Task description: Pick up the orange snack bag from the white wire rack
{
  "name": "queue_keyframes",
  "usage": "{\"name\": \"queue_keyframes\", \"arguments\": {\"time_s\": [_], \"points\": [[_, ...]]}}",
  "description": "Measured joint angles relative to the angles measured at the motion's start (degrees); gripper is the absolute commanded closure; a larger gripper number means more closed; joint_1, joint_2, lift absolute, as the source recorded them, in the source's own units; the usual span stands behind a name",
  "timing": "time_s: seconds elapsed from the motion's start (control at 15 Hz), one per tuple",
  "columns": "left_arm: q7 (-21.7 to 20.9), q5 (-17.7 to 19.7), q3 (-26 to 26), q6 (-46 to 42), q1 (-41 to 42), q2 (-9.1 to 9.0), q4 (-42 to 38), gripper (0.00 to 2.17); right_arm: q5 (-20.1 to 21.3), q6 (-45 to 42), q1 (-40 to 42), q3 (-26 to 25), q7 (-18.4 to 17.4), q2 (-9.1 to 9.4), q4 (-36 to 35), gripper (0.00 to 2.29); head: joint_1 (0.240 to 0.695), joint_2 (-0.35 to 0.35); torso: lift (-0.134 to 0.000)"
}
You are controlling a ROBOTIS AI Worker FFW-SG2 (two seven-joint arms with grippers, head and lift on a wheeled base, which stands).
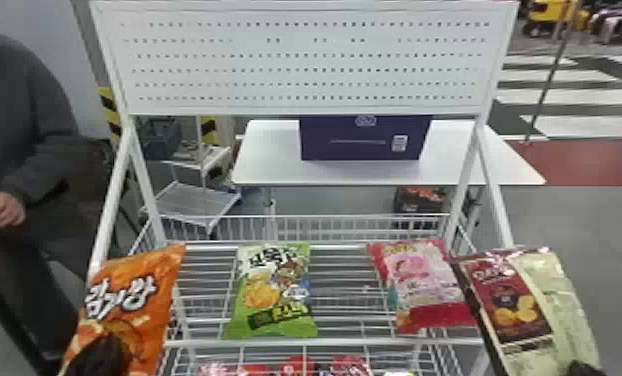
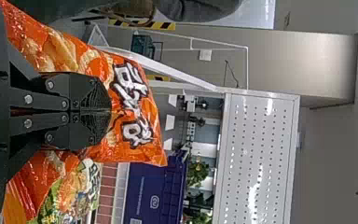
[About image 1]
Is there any white shelf trolley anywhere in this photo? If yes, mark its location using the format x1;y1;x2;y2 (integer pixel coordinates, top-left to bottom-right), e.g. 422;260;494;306
138;116;242;235

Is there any person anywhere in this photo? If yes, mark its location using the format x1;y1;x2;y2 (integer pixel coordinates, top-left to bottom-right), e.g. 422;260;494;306
0;0;114;376

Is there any orange snack packet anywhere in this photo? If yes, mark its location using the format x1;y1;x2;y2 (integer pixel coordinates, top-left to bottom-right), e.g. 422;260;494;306
58;243;187;376

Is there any white wire rack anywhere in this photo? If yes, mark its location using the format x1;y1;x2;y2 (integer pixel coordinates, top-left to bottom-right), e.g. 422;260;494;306
86;0;521;376

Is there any dark red snack packet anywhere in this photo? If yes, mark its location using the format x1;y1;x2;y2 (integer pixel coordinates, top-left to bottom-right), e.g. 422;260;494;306
449;247;604;376

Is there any yellow black striped post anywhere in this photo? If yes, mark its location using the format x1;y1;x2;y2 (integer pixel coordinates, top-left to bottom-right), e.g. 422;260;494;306
97;85;124;144

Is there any pink snack packet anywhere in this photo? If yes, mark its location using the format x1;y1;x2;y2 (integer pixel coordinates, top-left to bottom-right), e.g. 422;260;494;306
366;239;478;336

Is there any white side table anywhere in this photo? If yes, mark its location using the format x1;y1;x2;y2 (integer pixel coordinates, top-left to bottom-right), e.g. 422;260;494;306
231;118;548;214

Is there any dark blue box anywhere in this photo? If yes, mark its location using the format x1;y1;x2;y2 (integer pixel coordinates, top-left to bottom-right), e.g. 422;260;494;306
298;114;433;162

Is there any green snack packet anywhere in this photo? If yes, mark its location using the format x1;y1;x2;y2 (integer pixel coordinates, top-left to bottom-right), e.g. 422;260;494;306
222;241;320;340

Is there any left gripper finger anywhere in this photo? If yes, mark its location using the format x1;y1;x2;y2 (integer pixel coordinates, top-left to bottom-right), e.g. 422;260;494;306
66;332;135;376

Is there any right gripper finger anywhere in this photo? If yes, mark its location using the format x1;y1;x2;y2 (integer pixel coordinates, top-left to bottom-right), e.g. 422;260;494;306
567;359;607;376

